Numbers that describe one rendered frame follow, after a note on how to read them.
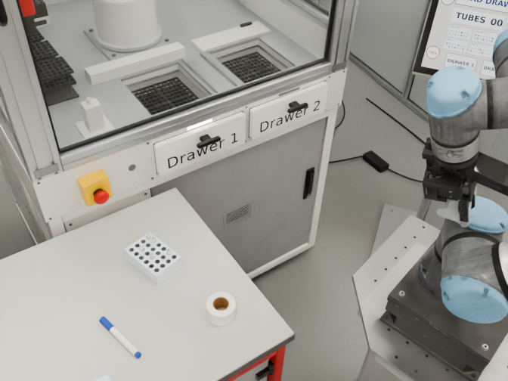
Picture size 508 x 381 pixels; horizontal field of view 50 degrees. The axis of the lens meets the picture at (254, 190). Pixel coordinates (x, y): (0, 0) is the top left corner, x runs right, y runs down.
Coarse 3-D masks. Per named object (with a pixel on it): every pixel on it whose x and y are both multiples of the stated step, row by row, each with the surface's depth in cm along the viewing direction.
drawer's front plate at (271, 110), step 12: (324, 84) 172; (288, 96) 166; (300, 96) 168; (312, 96) 172; (324, 96) 175; (252, 108) 161; (264, 108) 162; (276, 108) 165; (288, 108) 169; (312, 108) 175; (324, 108) 179; (252, 120) 163; (264, 120) 165; (276, 120) 169; (288, 120) 172; (300, 120) 176; (252, 132) 166; (264, 132) 169
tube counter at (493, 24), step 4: (492, 16) 167; (496, 16) 167; (500, 16) 166; (492, 20) 167; (496, 20) 167; (500, 20) 166; (504, 20) 166; (492, 24) 167; (496, 24) 167; (500, 24) 166; (504, 24) 166; (488, 28) 167; (492, 28) 167; (496, 28) 167; (500, 28) 167; (504, 28) 166
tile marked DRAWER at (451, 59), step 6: (450, 54) 170; (456, 54) 170; (444, 60) 171; (450, 60) 170; (456, 60) 170; (462, 60) 169; (468, 60) 169; (474, 60) 169; (444, 66) 171; (450, 66) 170; (462, 66) 170; (468, 66) 169; (474, 66) 169
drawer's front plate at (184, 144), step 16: (240, 112) 160; (208, 128) 154; (224, 128) 157; (240, 128) 162; (160, 144) 148; (176, 144) 151; (192, 144) 154; (224, 144) 162; (240, 144) 166; (160, 160) 151; (192, 160) 158
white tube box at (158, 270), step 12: (144, 240) 141; (156, 240) 140; (132, 252) 137; (144, 252) 137; (156, 252) 138; (132, 264) 139; (144, 264) 135; (156, 264) 135; (168, 264) 135; (180, 264) 138; (156, 276) 132; (168, 276) 136
